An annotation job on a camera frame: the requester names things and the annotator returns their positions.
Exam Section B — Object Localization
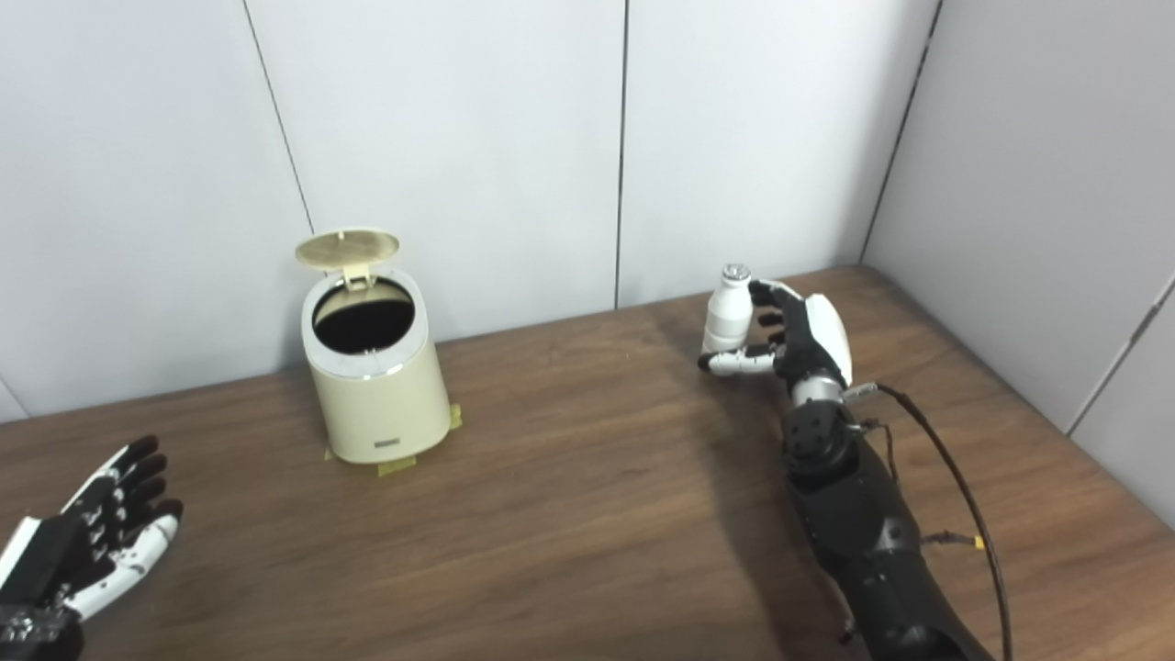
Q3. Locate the small white plastic bottle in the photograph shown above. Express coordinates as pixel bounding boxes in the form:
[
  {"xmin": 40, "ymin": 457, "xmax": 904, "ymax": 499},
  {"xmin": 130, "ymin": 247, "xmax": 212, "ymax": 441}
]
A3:
[{"xmin": 701, "ymin": 263, "xmax": 755, "ymax": 357}]

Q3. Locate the cream-colored round bin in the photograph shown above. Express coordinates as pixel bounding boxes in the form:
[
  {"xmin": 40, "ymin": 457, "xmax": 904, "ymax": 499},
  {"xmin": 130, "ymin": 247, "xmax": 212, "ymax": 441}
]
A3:
[{"xmin": 295, "ymin": 229, "xmax": 453, "ymax": 465}]

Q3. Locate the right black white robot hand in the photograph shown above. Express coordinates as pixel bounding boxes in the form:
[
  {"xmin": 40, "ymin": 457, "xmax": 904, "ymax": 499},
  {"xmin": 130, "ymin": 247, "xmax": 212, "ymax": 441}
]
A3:
[{"xmin": 698, "ymin": 279, "xmax": 854, "ymax": 387}]

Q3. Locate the round cream bin lid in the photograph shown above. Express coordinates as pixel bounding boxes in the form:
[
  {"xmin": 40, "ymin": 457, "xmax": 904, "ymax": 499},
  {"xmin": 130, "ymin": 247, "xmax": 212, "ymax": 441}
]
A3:
[{"xmin": 295, "ymin": 229, "xmax": 401, "ymax": 293}]

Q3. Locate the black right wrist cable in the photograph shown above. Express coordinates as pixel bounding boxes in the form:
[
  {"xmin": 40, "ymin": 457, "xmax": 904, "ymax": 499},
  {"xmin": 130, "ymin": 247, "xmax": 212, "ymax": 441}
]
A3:
[{"xmin": 843, "ymin": 383, "xmax": 1013, "ymax": 661}]

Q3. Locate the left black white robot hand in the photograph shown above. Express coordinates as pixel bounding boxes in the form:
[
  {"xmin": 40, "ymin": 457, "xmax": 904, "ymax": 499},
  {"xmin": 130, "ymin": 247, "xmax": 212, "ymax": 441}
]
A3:
[{"xmin": 0, "ymin": 435, "xmax": 184, "ymax": 661}]

